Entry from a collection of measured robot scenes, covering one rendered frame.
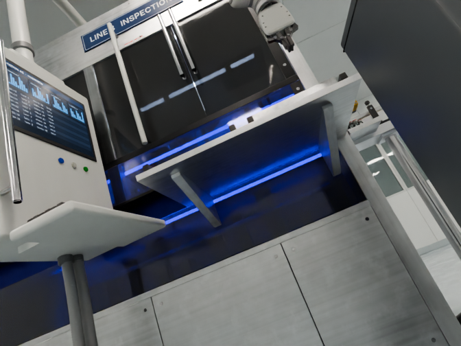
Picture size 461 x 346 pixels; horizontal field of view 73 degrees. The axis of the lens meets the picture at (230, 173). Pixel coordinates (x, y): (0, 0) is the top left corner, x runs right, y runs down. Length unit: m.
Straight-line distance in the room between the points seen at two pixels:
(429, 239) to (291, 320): 5.07
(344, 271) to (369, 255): 0.10
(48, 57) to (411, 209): 5.56
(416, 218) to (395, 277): 4.92
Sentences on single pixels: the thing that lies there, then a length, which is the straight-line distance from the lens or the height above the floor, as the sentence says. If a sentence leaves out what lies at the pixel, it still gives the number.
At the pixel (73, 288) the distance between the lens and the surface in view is 1.23.
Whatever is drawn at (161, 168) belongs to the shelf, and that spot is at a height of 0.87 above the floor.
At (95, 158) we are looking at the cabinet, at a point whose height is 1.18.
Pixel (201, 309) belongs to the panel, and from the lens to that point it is 1.27.
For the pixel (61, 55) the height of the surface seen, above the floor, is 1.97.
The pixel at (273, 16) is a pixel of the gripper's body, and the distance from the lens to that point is 1.13.
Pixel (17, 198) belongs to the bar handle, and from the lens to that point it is 0.99.
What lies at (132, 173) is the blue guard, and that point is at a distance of 1.46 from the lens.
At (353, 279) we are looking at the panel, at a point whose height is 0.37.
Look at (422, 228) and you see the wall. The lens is 6.13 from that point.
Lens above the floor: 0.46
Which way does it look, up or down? 21 degrees up
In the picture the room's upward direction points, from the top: 22 degrees counter-clockwise
